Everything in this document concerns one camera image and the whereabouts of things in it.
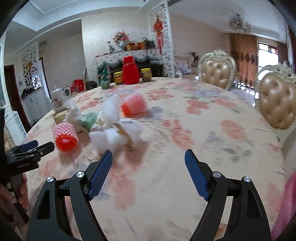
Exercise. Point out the white tissue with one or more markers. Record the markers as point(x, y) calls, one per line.
point(73, 113)

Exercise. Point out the torn paper cup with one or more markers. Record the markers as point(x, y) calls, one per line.
point(131, 131)

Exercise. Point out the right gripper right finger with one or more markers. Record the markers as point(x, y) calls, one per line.
point(247, 218)

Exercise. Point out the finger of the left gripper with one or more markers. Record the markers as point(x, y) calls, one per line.
point(33, 154)
point(23, 148)

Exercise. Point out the white cabinet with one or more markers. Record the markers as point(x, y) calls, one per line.
point(36, 105)

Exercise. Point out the pink flower bouquet vase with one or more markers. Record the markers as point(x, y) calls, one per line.
point(120, 39)

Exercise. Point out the yellow cardboard box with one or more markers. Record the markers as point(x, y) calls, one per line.
point(60, 117)

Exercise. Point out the floral tablecloth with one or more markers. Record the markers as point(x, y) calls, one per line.
point(148, 193)

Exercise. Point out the white ornate sofa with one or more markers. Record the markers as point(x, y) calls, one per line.
point(185, 67)

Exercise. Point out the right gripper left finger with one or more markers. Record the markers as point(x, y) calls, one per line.
point(49, 219)

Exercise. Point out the black piano with lace cover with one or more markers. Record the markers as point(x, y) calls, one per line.
point(148, 58)

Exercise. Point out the brown curtains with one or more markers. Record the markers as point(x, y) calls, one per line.
point(243, 49)

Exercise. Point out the beige tufted chair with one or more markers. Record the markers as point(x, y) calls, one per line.
point(217, 68)
point(275, 85)

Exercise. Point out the chandelier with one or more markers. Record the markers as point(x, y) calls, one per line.
point(238, 25)

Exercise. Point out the pink foam net orange liner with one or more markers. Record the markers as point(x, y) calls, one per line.
point(65, 137)

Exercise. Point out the red gift bag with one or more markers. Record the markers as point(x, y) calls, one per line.
point(77, 86)

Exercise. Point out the yellow label jar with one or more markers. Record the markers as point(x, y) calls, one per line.
point(118, 77)

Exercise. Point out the near beige tufted chair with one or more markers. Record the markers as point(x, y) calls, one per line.
point(275, 85)

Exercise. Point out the far beige tufted chair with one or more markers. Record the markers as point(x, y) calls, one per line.
point(217, 68)

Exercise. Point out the black handbag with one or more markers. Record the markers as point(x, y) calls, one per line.
point(149, 43)

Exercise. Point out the dark contents glass jar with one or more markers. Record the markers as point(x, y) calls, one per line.
point(146, 74)

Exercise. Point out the red thermos jug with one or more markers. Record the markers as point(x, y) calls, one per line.
point(130, 71)

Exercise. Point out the red chinese knot ornament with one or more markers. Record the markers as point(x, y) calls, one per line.
point(158, 29)

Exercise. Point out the teal ceramic vase bottle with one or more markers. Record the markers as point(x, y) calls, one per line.
point(105, 77)

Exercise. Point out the white floral teapot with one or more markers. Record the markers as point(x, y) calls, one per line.
point(59, 96)

